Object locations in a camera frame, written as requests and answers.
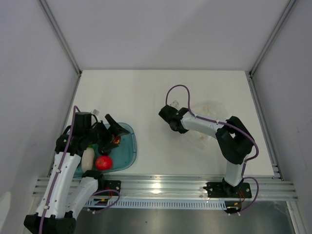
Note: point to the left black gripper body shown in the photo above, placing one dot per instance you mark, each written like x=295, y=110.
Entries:
x=99, y=134

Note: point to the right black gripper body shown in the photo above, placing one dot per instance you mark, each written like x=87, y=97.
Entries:
x=182, y=130

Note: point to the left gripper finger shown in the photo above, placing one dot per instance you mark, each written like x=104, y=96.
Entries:
x=110, y=145
x=115, y=129

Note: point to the dark red apple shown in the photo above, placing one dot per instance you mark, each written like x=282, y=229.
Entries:
x=117, y=140

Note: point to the bright red tomato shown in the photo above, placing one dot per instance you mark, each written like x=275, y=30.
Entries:
x=103, y=163

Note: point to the white radish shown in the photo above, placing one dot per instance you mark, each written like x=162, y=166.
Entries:
x=87, y=159

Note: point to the clear zip top bag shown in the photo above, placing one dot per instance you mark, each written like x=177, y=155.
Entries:
x=209, y=109

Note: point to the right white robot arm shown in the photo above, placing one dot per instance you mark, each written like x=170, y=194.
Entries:
x=234, y=140

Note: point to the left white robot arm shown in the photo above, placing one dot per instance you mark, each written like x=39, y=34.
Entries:
x=58, y=210

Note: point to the teal plastic tray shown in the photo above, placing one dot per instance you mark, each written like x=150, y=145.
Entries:
x=122, y=156

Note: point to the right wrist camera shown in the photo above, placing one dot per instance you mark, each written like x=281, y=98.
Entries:
x=175, y=105

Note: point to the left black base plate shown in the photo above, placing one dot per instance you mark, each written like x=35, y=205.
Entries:
x=109, y=185

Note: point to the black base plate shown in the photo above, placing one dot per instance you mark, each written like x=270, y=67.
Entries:
x=225, y=190
x=109, y=185

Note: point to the aluminium mounting rail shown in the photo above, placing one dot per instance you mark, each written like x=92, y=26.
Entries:
x=192, y=187

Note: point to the white slotted cable duct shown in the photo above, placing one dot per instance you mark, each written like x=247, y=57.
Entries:
x=202, y=204

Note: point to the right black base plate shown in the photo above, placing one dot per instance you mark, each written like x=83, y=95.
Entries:
x=225, y=190

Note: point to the left aluminium frame post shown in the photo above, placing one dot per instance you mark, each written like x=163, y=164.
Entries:
x=59, y=35

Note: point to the aluminium frame post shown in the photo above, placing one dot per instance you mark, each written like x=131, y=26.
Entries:
x=273, y=35
x=59, y=35

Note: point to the right aluminium frame post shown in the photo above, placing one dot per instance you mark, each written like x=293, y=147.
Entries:
x=273, y=35

